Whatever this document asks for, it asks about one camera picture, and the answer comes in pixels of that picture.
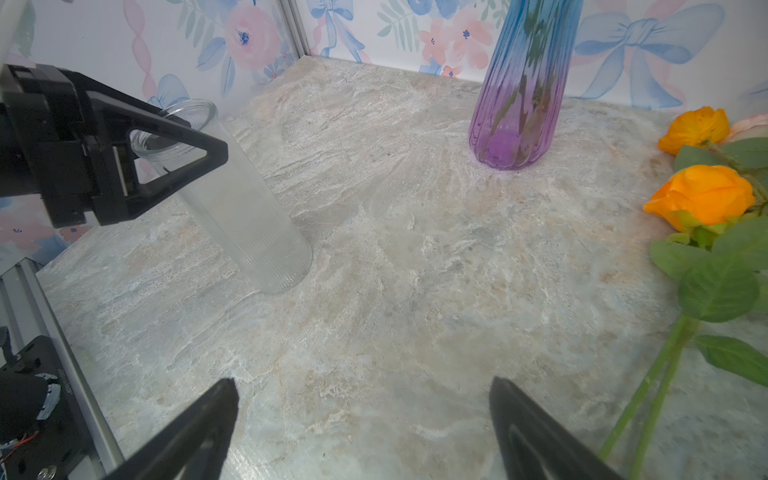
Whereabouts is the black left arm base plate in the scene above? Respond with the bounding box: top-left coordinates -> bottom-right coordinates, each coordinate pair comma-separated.
1,327 -> 91,479

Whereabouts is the aluminium corner post left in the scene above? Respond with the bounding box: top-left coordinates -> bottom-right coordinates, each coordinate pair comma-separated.
278,0 -> 311,57

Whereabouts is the blue purple glass vase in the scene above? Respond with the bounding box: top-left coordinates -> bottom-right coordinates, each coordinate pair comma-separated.
469,0 -> 583,170

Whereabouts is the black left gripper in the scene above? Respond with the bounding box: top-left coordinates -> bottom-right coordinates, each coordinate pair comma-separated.
1,64 -> 230,227

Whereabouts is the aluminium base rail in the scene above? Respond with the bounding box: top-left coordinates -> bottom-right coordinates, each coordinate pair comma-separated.
1,258 -> 125,479

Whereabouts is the orange ranunculus flower spray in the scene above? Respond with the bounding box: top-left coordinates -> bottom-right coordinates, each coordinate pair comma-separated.
598,107 -> 767,479

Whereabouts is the large pink rose spray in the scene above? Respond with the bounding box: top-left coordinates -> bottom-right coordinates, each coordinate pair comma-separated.
724,113 -> 768,144

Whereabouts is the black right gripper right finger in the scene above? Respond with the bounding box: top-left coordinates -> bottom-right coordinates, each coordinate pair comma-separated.
489,377 -> 621,480

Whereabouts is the clear ribbed glass vase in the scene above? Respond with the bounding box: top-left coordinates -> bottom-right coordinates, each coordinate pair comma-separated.
161,100 -> 313,294

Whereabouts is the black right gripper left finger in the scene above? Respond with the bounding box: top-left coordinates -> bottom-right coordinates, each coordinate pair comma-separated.
107,378 -> 239,479

